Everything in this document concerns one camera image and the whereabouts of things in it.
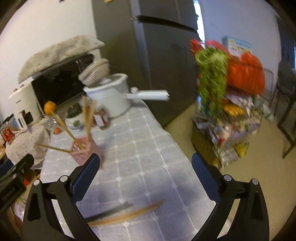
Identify pink perforated utensil holder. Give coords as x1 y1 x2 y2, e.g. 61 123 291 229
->
70 136 103 166

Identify floral cloth over counter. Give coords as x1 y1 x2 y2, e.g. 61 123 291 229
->
6 125 50 170

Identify chopstick standing in holder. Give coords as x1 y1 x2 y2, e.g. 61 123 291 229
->
51 111 86 150

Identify clear glass jar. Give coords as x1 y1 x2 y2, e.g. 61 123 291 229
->
45 116 62 135

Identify grey checked tablecloth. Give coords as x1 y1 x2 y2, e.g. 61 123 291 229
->
40 101 232 241

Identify red-label spice jar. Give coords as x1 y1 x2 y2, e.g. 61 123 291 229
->
93 107 110 130

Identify dark green squash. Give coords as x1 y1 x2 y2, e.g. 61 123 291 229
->
66 103 82 118

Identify orange tangerine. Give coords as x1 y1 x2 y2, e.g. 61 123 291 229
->
44 101 57 115

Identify white air fryer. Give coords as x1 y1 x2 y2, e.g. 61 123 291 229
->
9 83 42 131

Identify black microwave oven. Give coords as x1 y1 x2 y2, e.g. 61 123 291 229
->
32 54 94 110

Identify green hanging plant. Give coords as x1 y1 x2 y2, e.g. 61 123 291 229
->
195 47 229 118

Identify floral microwave cover cloth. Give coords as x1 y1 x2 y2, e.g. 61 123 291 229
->
18 35 105 84

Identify grey refrigerator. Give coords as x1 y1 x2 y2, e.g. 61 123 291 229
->
92 0 199 126

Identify black wire snack rack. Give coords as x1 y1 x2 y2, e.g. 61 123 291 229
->
191 67 276 168

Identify white pot with handle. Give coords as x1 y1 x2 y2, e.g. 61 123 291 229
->
83 73 170 118

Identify woven rope basket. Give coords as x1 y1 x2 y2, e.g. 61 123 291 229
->
78 58 110 86

